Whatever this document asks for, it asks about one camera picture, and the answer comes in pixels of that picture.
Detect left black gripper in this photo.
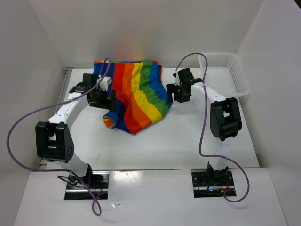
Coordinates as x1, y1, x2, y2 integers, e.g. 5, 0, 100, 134
90, 88, 116, 110

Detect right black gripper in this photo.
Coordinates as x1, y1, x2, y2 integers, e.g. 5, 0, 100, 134
166, 82, 190, 104

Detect rainbow striped shorts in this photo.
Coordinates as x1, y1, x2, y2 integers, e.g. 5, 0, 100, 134
93, 60, 171, 135

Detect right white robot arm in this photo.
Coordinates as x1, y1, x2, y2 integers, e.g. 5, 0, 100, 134
166, 68, 242, 185

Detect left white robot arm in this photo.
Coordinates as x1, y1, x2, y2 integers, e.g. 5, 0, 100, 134
35, 73, 116, 188

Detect white plastic basket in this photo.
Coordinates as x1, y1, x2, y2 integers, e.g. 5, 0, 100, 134
198, 52, 251, 98

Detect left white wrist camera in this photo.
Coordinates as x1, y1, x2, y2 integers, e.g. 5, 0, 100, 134
98, 76, 112, 91

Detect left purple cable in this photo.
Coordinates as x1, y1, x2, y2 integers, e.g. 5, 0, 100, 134
6, 57, 111, 216

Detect aluminium table edge rail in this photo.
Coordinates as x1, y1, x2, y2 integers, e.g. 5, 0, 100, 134
38, 67, 74, 171

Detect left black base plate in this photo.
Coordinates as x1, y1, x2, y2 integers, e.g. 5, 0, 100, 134
58, 171, 110, 200

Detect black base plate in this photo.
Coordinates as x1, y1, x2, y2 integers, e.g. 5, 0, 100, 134
58, 171, 110, 200
191, 170, 237, 198

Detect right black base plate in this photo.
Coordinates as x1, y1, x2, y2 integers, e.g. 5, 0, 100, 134
191, 170, 237, 198

